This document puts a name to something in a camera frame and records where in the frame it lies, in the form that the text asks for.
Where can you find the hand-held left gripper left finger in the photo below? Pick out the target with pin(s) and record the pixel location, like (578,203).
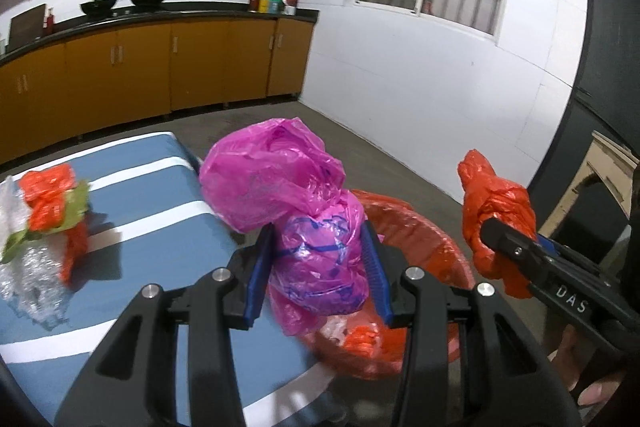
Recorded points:
(257,277)

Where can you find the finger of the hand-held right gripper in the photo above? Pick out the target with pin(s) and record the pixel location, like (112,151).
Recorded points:
(552,247)
(515,244)

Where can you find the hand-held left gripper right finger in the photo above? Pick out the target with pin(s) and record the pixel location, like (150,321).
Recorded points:
(375,272)

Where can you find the trash bin with orange liner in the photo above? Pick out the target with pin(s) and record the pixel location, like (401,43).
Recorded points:
(430,247)

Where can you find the pink plastic bag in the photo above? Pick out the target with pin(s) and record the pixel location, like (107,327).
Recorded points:
(275,172)

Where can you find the green wrapper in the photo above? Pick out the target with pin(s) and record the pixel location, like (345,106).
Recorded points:
(75,202)

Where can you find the large orange plastic bag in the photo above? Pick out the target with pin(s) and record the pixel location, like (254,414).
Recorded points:
(47,187)

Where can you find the person's right hand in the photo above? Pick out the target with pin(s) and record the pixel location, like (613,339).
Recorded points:
(600,392)

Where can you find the orange plastic scrap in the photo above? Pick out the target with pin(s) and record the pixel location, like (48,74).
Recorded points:
(362,339)

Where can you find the dark door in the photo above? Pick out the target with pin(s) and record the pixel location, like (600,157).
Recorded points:
(610,57)

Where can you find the yellow kitchen base cabinets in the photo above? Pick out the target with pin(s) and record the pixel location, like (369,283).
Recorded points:
(200,62)

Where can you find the crumpled clear plastic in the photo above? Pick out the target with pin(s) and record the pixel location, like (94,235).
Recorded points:
(30,272)

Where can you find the white cup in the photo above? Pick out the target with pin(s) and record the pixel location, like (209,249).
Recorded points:
(289,9)

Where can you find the black kitchen countertop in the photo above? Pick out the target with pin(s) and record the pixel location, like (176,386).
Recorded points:
(200,10)

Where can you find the green canister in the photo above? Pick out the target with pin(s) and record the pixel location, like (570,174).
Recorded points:
(273,1)

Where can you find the black wok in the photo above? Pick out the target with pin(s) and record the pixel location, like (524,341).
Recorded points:
(99,7)

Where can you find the red bottle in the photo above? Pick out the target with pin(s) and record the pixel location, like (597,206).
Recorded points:
(49,21)

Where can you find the dark brown cutting board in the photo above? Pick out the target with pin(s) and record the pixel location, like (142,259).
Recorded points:
(27,24)

